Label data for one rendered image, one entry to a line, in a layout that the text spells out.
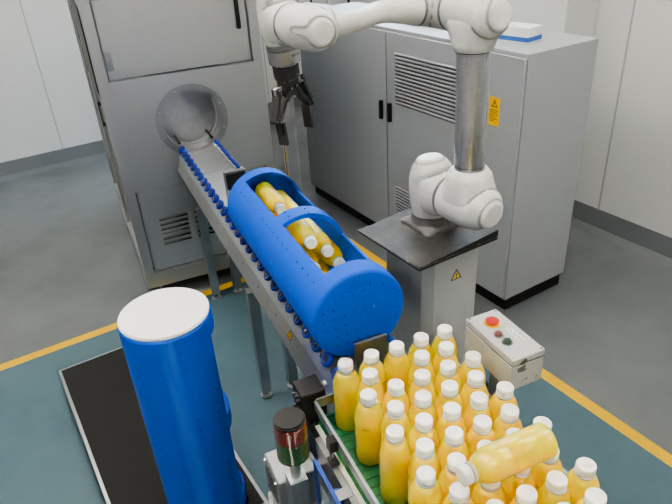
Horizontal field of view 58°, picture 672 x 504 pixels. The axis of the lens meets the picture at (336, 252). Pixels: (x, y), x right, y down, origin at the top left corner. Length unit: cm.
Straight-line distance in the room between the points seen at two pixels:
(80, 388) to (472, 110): 223
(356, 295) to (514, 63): 174
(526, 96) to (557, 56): 24
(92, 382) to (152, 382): 130
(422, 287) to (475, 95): 74
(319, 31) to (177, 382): 109
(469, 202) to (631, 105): 242
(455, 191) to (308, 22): 79
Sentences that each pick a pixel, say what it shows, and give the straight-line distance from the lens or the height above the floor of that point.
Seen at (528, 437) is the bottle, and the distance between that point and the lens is 129.
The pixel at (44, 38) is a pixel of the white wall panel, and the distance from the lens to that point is 645.
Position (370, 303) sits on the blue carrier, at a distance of 170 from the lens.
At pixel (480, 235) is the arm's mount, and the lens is 224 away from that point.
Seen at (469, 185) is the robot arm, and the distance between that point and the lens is 201.
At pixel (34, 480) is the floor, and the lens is 310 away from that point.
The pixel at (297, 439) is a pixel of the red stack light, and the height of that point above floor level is 123.
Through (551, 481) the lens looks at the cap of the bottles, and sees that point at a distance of 132.
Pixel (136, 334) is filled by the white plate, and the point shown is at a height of 104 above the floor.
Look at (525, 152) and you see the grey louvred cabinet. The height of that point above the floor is 96.
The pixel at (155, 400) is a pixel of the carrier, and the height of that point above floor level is 80.
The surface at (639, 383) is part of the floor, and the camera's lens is 335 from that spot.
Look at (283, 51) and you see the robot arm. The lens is 173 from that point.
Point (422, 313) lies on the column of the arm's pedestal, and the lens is 234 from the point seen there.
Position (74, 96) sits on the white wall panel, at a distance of 657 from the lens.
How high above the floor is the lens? 209
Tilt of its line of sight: 30 degrees down
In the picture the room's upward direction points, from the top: 4 degrees counter-clockwise
